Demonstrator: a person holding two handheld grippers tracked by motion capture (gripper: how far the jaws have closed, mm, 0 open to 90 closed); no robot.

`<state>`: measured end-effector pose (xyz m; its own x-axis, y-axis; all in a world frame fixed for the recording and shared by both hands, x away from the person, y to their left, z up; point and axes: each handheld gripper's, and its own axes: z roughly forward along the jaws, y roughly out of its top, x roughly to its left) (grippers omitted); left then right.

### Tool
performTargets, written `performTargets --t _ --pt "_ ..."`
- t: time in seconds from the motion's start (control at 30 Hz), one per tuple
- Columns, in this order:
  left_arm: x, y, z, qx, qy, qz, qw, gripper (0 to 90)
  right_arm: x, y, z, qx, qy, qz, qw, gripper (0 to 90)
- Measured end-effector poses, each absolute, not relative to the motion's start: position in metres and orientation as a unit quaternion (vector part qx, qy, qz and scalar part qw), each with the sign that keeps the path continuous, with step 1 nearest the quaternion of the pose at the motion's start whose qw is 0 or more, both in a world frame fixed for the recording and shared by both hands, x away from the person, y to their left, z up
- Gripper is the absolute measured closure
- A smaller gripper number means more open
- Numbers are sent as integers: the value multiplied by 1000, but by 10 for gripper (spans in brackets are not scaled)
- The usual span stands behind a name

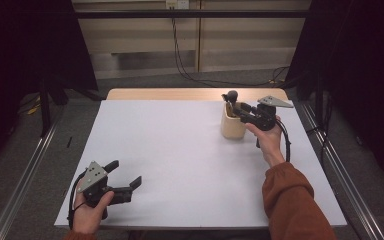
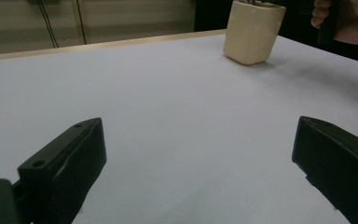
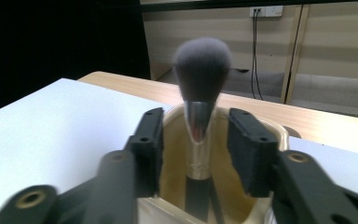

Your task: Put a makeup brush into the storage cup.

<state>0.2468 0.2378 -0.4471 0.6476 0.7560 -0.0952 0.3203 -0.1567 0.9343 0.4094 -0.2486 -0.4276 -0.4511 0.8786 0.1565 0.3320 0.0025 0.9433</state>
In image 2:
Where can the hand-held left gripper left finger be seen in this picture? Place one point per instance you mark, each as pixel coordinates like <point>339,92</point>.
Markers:
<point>65,171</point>

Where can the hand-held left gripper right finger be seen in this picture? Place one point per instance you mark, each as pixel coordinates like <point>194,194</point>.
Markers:
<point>338,161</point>

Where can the cream square cup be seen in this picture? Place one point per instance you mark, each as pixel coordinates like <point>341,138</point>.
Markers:
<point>251,34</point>

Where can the white table cover sheet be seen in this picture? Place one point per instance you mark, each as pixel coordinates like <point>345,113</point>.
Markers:
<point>167,109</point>

